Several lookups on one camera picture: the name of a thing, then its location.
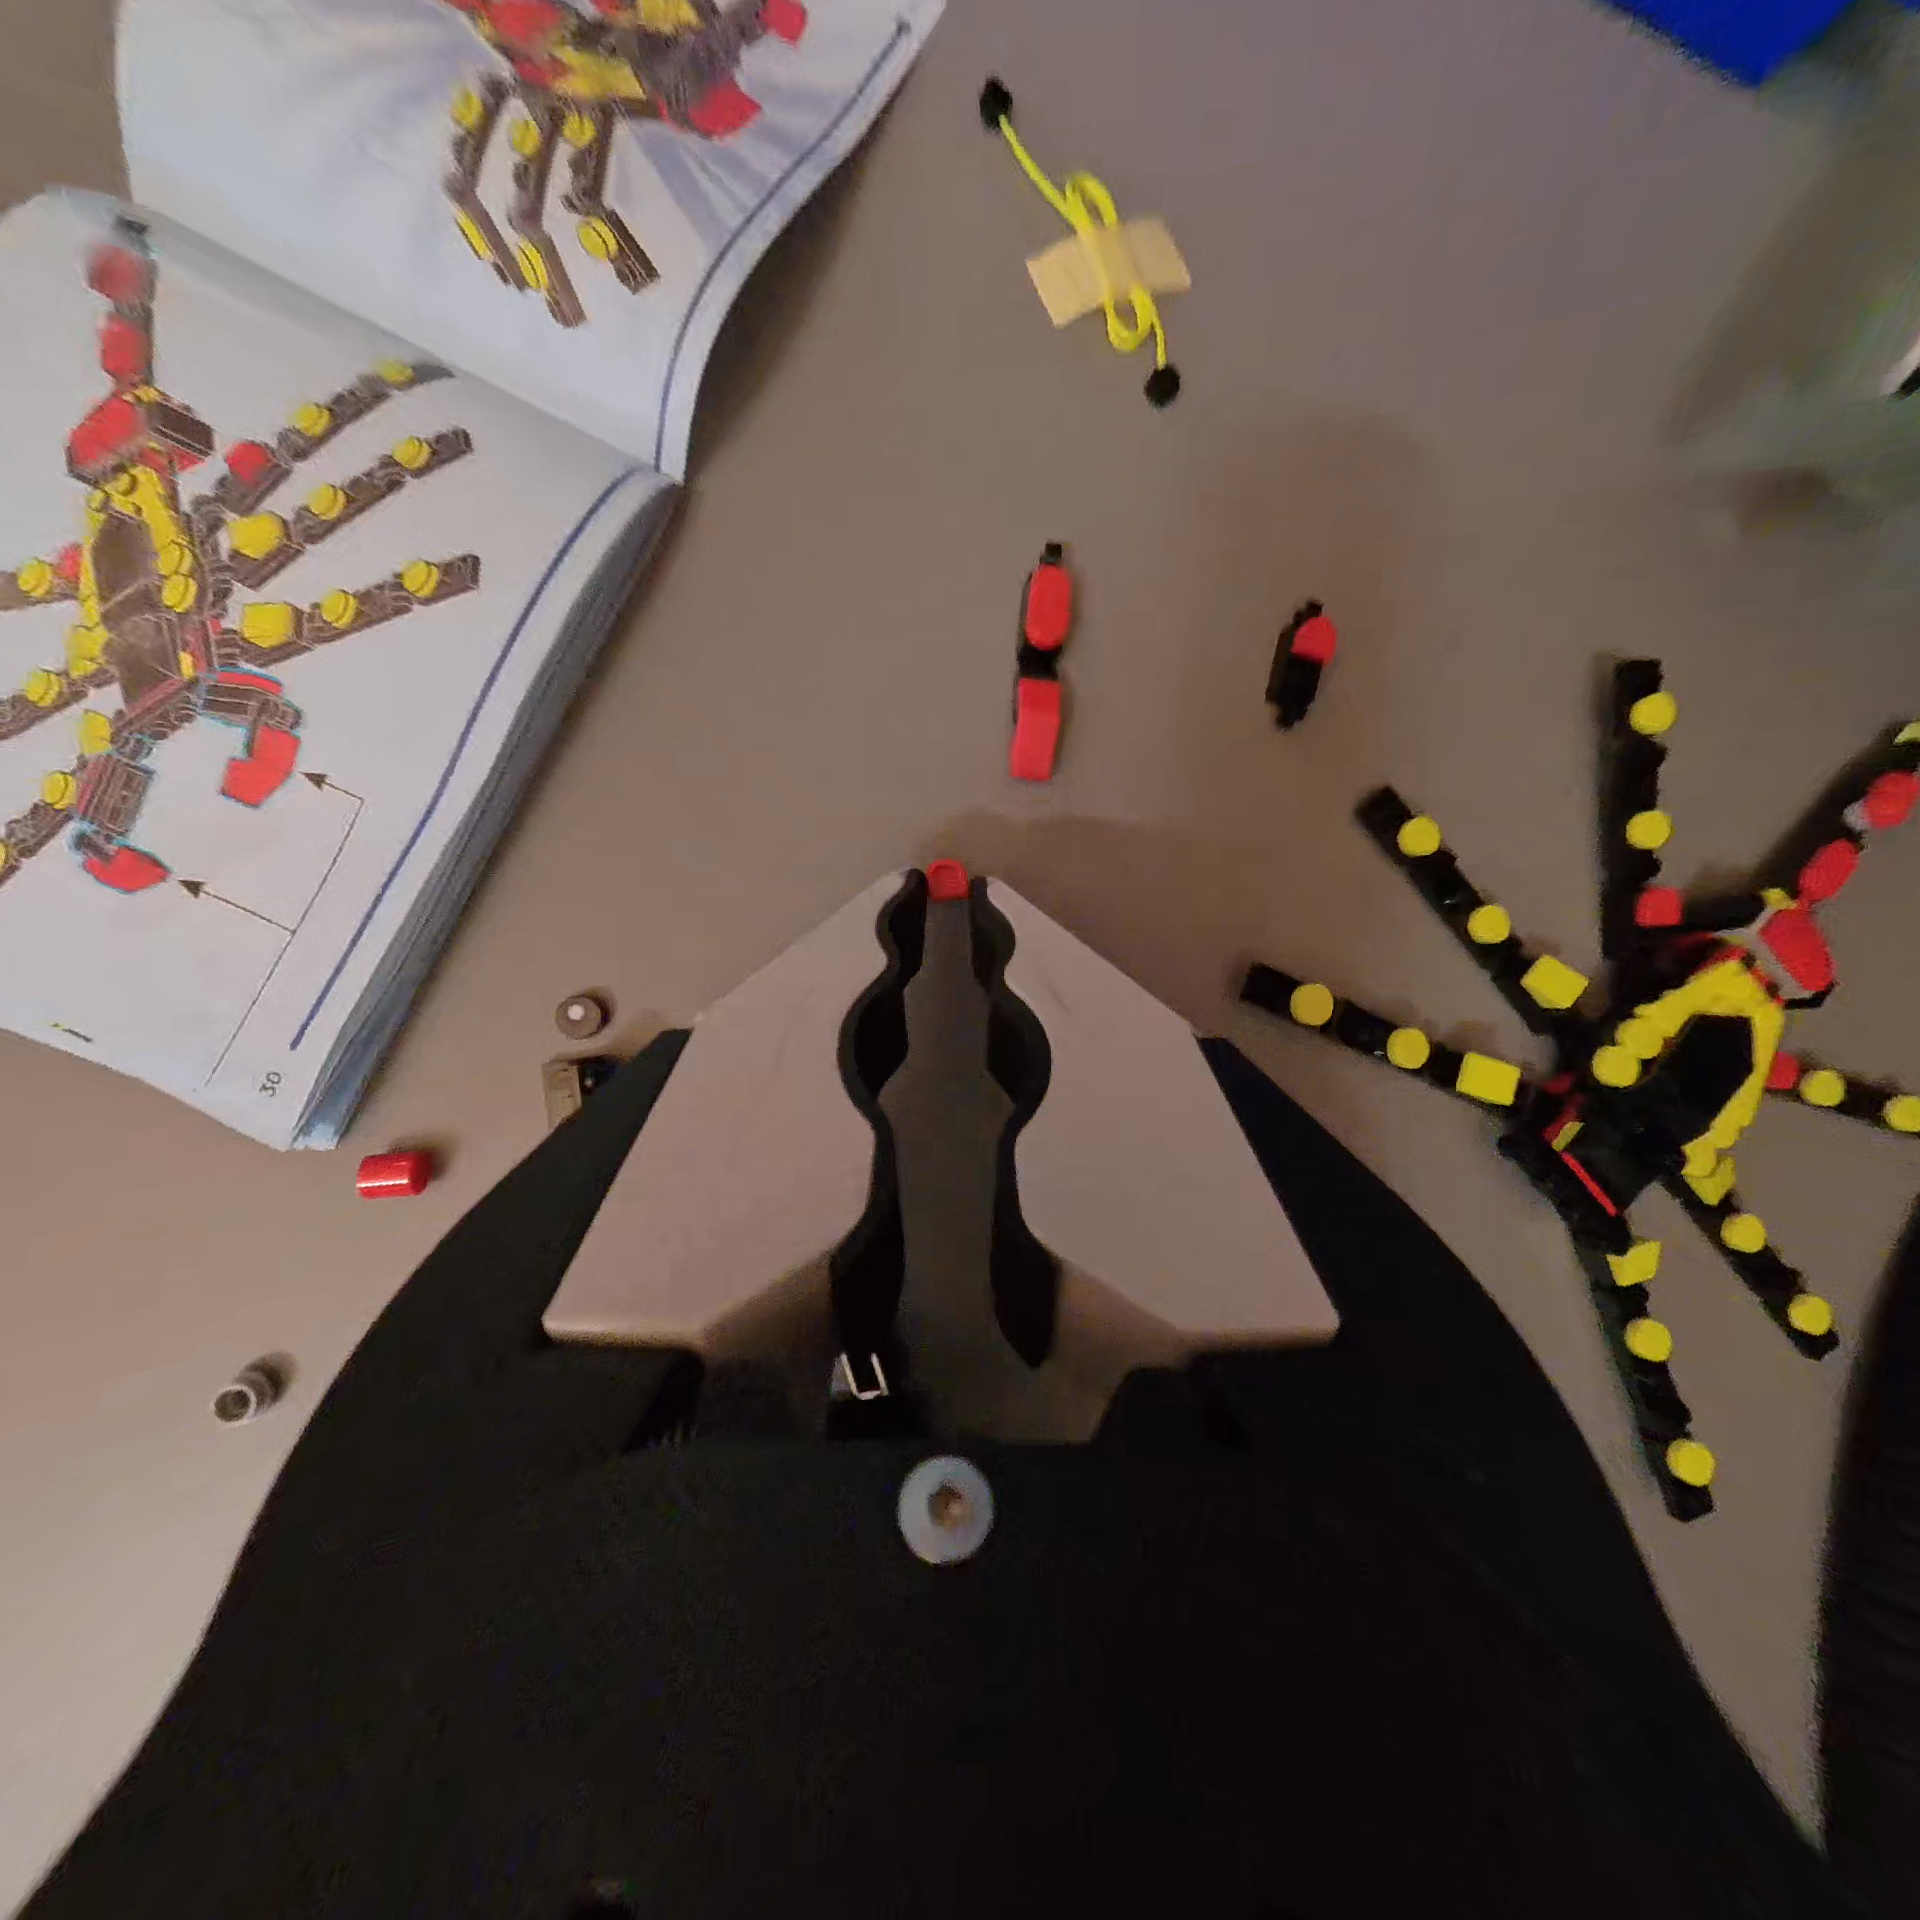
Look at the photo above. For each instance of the black lego bracket with pin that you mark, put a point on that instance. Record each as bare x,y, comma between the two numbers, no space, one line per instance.
566,1088

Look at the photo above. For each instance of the red black lego claw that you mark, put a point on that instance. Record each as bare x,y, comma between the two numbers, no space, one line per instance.
1045,608

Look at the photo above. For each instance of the black yellow lego scorpion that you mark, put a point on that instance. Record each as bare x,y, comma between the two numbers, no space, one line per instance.
1651,1079

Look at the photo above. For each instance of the blue plastic bin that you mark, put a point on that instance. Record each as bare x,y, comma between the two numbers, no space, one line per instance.
1724,31

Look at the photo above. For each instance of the grey round lego piece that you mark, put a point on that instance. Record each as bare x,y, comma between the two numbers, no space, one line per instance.
247,1393

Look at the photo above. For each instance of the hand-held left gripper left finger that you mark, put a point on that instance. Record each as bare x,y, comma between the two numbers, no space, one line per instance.
720,1184

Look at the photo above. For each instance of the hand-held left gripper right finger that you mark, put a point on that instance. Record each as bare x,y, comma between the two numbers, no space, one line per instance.
1171,1184

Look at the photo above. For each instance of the small black red lego assembly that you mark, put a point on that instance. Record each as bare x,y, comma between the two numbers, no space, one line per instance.
1300,668

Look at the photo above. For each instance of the lego instruction booklet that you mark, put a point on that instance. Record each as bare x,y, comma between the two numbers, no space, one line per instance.
376,600

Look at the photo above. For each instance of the small red lego slope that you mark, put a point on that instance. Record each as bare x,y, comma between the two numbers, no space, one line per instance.
947,878

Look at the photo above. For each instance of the red lego cylinder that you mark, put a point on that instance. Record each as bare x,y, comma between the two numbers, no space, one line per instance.
395,1174

